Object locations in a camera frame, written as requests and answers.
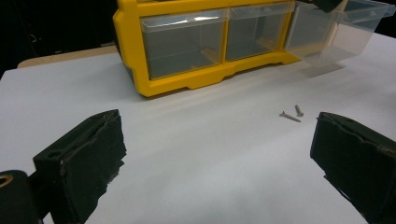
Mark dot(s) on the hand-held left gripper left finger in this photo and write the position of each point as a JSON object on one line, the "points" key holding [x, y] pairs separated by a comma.
{"points": [[84, 158]]}

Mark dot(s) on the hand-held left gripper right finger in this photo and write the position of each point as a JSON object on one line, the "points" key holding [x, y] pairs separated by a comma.
{"points": [[358, 161]]}

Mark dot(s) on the single clear plastic drawer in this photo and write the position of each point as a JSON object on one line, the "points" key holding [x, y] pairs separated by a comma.
{"points": [[342, 40]]}

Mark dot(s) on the small metal screw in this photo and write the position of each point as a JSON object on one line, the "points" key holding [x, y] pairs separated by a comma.
{"points": [[290, 117], [299, 110]]}

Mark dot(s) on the yellow black organizer cabinet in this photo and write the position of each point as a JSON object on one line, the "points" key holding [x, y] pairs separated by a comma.
{"points": [[186, 82]]}

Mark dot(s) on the set of transparent cabinet bins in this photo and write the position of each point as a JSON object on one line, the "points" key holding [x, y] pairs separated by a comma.
{"points": [[183, 43]]}

